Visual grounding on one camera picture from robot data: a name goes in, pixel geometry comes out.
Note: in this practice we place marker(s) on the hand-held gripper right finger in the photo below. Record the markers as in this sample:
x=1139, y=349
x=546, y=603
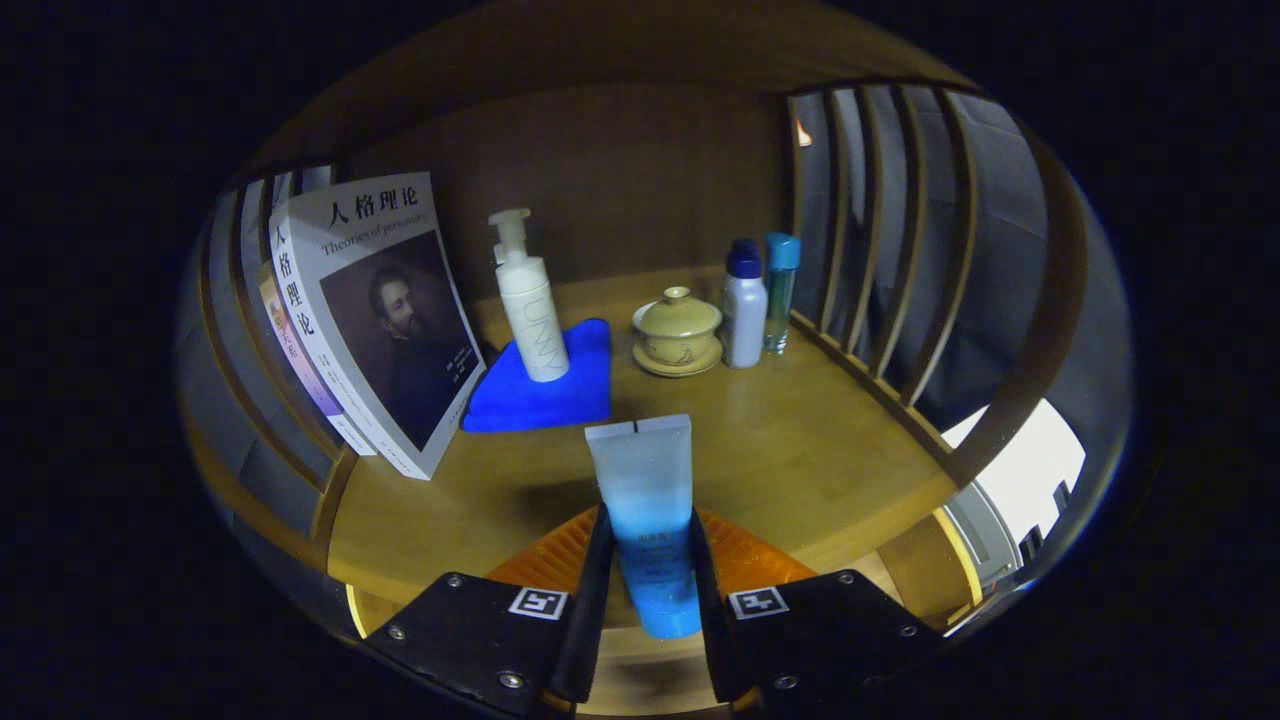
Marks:
x=712, y=640

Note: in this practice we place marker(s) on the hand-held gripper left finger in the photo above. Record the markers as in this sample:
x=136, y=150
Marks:
x=590, y=620

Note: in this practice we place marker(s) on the blue cosmetic tube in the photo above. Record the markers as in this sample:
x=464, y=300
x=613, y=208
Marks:
x=650, y=500

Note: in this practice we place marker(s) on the wooden countertop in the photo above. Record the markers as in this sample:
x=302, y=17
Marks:
x=800, y=450

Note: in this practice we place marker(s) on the wooden cabinet with slatted sides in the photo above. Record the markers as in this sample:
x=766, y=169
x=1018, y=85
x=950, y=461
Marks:
x=620, y=180

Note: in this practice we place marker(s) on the blue folded cloth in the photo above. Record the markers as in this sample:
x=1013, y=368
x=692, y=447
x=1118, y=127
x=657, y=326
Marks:
x=550, y=390

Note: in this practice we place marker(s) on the beige saucer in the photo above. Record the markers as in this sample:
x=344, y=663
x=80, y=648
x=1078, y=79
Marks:
x=680, y=369

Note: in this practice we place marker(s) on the beige lidded teacup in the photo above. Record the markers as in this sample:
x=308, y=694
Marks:
x=678, y=320

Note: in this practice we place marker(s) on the white pump bottle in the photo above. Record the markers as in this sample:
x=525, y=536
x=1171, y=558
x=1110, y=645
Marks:
x=530, y=310

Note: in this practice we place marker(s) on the white bottle with blue cap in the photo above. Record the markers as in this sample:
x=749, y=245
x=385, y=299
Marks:
x=744, y=315

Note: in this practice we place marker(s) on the teal clear bottle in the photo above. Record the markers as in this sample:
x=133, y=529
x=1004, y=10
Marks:
x=780, y=290

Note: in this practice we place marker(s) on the white portrait book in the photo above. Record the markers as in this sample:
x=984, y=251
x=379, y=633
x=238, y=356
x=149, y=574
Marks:
x=390, y=320

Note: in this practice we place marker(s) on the purple book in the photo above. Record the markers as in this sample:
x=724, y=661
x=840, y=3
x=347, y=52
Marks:
x=300, y=370

